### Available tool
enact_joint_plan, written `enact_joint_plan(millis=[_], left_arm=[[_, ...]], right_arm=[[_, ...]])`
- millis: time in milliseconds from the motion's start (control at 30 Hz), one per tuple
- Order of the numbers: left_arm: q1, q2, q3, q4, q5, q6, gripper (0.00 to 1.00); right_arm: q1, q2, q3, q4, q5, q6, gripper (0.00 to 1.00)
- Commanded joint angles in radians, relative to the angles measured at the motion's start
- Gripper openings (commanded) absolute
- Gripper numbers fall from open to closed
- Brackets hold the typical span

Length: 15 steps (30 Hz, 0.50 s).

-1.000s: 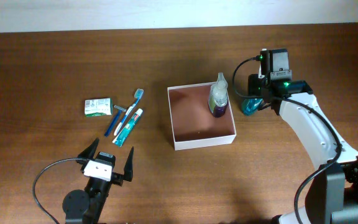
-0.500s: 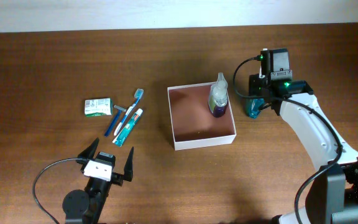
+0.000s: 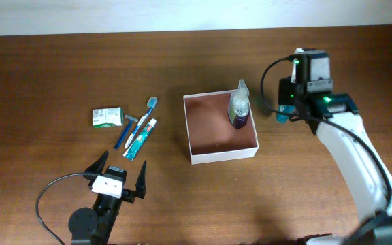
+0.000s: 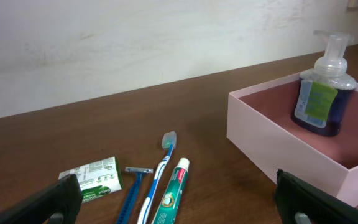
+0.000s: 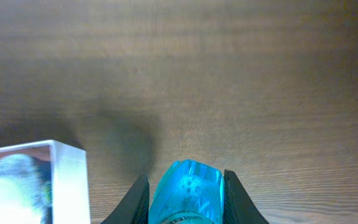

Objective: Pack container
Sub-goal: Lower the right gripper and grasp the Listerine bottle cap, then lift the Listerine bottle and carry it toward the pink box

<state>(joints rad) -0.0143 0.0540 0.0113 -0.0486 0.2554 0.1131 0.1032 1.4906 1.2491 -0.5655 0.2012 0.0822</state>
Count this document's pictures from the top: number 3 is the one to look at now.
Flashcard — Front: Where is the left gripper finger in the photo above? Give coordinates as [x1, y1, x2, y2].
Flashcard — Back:
[135, 161, 146, 199]
[84, 150, 109, 174]

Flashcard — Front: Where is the blue mouthwash bottle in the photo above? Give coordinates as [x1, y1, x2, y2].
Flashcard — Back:
[276, 105, 298, 124]

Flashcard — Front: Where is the teal toothpaste tube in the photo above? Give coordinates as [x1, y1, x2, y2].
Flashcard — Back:
[123, 118, 157, 161]

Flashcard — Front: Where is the purple hand soap pump bottle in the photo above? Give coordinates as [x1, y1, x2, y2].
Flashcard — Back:
[227, 79, 250, 129]

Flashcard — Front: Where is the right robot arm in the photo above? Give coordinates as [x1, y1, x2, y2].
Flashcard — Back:
[278, 48, 392, 244]

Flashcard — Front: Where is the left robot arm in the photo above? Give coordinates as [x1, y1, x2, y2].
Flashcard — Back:
[68, 152, 147, 244]

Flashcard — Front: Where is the green white soap box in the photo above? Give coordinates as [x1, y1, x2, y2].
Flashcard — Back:
[92, 107, 124, 128]

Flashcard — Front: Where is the blue disposable razor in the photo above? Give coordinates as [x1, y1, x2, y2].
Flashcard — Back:
[114, 115, 138, 150]

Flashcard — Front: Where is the blue white toothbrush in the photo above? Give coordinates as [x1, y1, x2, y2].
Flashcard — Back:
[125, 97, 158, 149]

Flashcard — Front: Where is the white open cardboard box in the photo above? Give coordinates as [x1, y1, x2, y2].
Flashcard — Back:
[183, 90, 259, 165]

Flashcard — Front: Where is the right black camera cable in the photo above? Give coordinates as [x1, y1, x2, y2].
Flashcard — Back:
[259, 56, 392, 212]

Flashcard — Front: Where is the black camera cable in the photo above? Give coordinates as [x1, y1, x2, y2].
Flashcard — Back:
[259, 56, 392, 212]
[35, 172, 97, 245]

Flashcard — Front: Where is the left black camera cable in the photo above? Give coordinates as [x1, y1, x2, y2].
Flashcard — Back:
[35, 172, 97, 245]

